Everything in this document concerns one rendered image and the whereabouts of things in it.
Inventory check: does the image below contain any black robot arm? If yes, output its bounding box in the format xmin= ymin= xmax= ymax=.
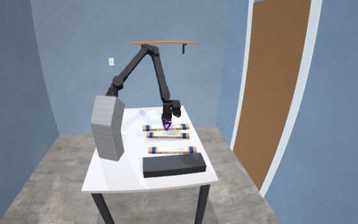
xmin=105 ymin=44 xmax=181 ymax=119

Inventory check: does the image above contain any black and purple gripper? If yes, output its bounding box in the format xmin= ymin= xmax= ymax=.
xmin=161 ymin=111 xmax=172 ymax=131

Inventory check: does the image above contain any white welding electrode pack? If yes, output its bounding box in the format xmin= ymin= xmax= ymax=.
xmin=146 ymin=132 xmax=189 ymax=139
xmin=148 ymin=147 xmax=197 ymax=154
xmin=143 ymin=124 xmax=190 ymax=132

